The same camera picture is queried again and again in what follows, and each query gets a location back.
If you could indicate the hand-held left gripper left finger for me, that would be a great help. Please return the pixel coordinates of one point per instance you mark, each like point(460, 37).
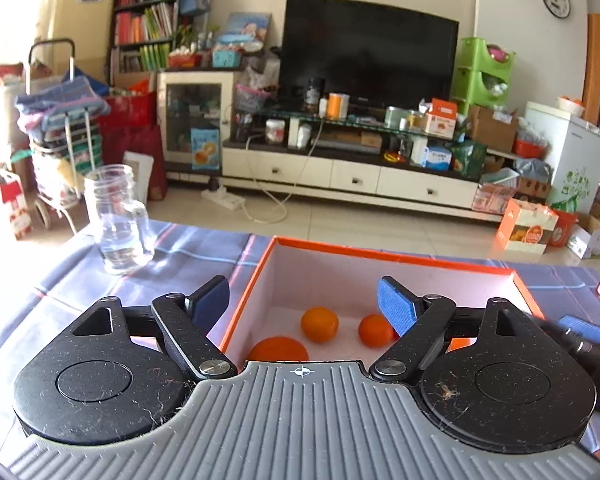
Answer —
point(211, 305)

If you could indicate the loaded shopping trolley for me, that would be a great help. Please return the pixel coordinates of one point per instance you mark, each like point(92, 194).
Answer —
point(62, 150)

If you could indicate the blue hanging bag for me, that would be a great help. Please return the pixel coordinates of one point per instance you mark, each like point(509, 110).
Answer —
point(194, 2)

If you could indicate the orange cardboard box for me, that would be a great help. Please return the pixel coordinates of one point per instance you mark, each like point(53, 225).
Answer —
point(330, 280)

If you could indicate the pink basket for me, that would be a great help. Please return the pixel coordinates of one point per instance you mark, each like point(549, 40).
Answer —
point(252, 97)

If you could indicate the white power strip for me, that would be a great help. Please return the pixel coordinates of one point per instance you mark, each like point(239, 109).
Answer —
point(224, 198)

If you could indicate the red shopping bag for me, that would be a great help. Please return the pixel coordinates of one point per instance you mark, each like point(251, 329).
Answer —
point(135, 130)

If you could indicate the blue tissue box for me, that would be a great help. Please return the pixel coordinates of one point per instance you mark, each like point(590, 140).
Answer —
point(437, 157)

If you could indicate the orange gift box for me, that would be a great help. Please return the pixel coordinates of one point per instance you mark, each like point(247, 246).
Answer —
point(525, 227)

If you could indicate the green plastic storage rack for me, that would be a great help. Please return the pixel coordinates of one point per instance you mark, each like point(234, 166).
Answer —
point(482, 75)

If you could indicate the white picture frame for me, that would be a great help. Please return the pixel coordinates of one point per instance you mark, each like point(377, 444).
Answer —
point(140, 175)

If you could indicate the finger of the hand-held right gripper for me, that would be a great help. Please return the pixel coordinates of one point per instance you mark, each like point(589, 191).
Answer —
point(585, 324)

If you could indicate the white television stand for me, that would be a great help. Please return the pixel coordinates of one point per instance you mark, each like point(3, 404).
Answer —
point(355, 175)

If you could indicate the black flat television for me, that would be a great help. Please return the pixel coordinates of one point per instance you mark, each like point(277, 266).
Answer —
point(370, 50)

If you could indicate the dark bottle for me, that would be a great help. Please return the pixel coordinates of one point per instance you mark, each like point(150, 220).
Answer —
point(314, 95)

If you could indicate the brown cardboard box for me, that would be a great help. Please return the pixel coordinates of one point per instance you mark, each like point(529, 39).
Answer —
point(492, 130)

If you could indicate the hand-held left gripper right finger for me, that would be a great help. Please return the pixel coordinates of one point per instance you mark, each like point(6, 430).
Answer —
point(397, 306)

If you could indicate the plaid blue tablecloth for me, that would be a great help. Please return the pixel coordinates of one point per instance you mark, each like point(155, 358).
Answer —
point(55, 290)

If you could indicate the teal basket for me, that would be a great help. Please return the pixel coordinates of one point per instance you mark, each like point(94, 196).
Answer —
point(227, 57)

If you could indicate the red and white carton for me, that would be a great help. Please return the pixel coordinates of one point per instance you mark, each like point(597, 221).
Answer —
point(16, 205)

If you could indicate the blue picture board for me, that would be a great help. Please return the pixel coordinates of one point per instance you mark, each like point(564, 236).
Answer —
point(247, 27)

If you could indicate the clear plastic jar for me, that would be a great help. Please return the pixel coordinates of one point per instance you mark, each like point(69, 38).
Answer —
point(275, 131)

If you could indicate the orange and white canister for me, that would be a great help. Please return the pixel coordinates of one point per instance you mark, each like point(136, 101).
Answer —
point(339, 106)

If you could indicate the standing air conditioner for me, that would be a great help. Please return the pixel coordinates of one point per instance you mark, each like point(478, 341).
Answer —
point(85, 15)

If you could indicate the orange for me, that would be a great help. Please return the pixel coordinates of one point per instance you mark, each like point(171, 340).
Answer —
point(320, 325)
point(277, 351)
point(375, 331)

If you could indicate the dark bookshelf with books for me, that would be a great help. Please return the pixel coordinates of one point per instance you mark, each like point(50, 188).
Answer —
point(147, 15)

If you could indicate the orange and white packet box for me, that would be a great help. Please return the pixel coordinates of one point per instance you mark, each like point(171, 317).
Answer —
point(441, 120)

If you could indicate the green snack bag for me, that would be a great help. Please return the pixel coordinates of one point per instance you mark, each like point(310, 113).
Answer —
point(469, 160)

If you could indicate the white printed carton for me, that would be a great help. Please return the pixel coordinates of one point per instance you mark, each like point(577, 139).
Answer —
point(590, 237)

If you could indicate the blue snack packet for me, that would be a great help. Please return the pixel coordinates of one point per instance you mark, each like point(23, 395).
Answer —
point(205, 149)

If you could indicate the white mini fridge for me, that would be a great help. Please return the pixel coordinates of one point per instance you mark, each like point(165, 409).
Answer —
point(572, 160)

